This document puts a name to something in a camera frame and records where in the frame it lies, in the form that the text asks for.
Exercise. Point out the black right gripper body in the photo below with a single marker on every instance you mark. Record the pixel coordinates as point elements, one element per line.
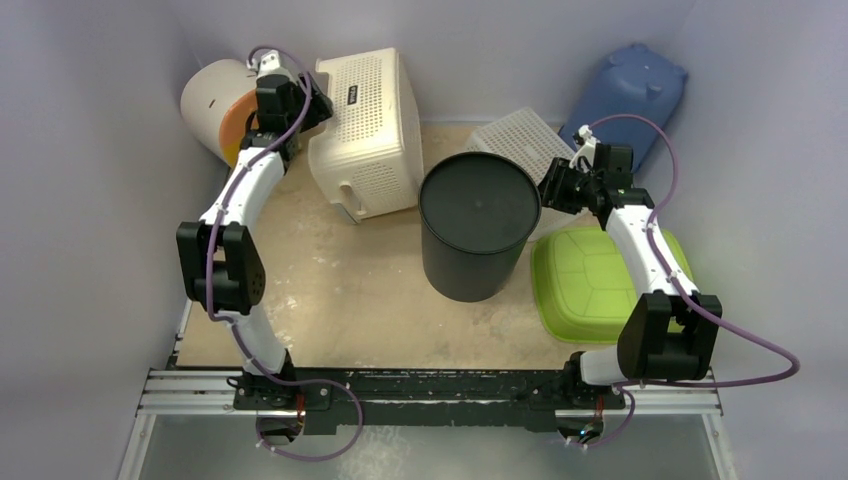
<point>556,187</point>

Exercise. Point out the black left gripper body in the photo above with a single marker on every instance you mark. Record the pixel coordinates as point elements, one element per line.
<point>299,103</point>

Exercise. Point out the white lattice plastic basket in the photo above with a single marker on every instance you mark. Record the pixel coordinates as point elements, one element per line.
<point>524,138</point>

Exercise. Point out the cream perforated storage basket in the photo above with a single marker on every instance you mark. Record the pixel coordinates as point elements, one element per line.
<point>368,160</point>

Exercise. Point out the black cylindrical bucket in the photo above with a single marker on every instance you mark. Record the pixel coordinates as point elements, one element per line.
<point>477,211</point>

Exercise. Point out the blue plastic bucket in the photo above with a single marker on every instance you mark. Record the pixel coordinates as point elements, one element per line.
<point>631,80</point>

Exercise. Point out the lime green plastic basin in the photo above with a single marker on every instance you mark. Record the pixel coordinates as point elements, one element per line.
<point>581,285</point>

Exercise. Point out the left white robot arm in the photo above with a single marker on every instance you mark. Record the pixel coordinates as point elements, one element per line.
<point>221,267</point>

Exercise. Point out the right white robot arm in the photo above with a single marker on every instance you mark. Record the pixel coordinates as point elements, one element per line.
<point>669,336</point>

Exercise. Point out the white pastel drawer cabinet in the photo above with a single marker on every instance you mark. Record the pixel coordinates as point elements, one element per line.
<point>216,103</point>

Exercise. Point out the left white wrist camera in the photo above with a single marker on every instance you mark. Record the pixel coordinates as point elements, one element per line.
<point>270,62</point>

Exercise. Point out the aluminium rail base frame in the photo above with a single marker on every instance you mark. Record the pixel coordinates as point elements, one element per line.
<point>212,422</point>

